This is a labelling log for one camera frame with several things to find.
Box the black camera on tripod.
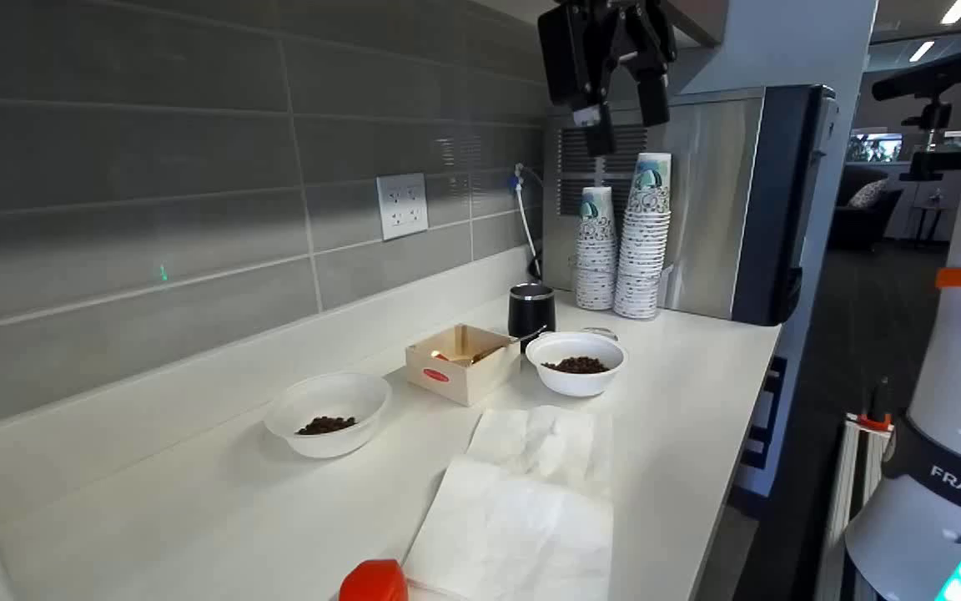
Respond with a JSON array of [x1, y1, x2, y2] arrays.
[[871, 52, 961, 181]]

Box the red round lid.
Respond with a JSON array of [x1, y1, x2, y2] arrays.
[[339, 559, 405, 601]]

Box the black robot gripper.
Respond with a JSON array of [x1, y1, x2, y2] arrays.
[[537, 0, 676, 157]]

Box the white bowl few beans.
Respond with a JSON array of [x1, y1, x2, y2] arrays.
[[264, 373, 390, 461]]

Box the white paper napkin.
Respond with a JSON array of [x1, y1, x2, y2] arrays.
[[403, 408, 613, 601]]

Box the white wall power outlet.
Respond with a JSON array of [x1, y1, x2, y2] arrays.
[[378, 172, 428, 241]]

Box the tall patterned paper cup stack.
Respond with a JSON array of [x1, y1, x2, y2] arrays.
[[613, 152, 669, 319]]

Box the small cardboard box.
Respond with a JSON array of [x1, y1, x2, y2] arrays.
[[403, 325, 516, 408]]

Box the short patterned paper cup stack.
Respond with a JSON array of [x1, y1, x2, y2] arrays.
[[576, 187, 613, 309]]

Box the stainless steel appliance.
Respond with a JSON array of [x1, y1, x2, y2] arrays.
[[544, 84, 835, 325]]

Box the black insulated tumbler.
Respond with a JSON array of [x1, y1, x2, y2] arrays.
[[507, 282, 558, 340]]

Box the white bowl with coffee beans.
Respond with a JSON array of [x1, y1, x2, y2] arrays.
[[522, 331, 625, 397]]

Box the red white stand post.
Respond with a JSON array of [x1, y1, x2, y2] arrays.
[[827, 415, 894, 546]]

